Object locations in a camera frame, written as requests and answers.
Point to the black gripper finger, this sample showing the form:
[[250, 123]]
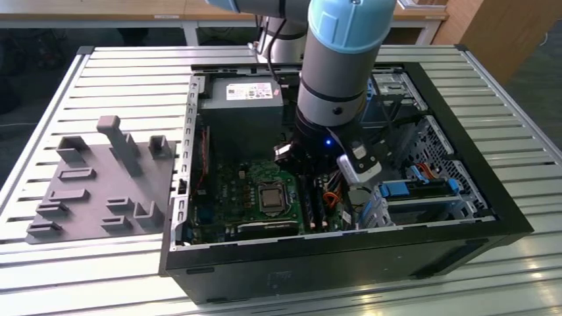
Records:
[[287, 154]]

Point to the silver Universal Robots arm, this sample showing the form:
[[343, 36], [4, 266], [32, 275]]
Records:
[[338, 66]]

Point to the black RAM slot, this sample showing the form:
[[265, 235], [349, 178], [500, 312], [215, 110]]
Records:
[[311, 226]]

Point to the grey power supply unit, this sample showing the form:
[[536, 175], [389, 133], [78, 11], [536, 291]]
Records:
[[242, 125]]

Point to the silver CPU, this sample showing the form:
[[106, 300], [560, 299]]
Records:
[[273, 200]]

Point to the green motherboard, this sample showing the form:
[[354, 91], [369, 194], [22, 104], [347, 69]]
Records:
[[229, 184]]

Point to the round grey case speaker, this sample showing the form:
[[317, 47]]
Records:
[[359, 197]]

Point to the blue plastic drive latch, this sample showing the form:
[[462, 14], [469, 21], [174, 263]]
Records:
[[370, 90]]

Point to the blue disk carrier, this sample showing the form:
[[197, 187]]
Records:
[[395, 190]]

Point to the black graphics card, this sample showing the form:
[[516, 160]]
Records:
[[267, 228]]

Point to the grey metal drive cage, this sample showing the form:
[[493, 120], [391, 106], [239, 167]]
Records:
[[395, 89]]

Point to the grey metal disk bay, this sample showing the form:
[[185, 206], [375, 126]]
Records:
[[440, 205]]

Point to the black open PC case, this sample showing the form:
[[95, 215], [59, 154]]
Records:
[[307, 263]]

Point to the grey parts rack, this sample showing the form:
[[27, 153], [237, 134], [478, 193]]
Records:
[[87, 204]]

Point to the wooden cabinet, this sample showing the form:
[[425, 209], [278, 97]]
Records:
[[505, 33]]

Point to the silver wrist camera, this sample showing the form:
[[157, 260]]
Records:
[[355, 171]]

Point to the CPU socket metal frame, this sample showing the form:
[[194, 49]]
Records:
[[259, 200]]

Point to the wooden desk white frame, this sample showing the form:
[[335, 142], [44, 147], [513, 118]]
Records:
[[131, 8]]

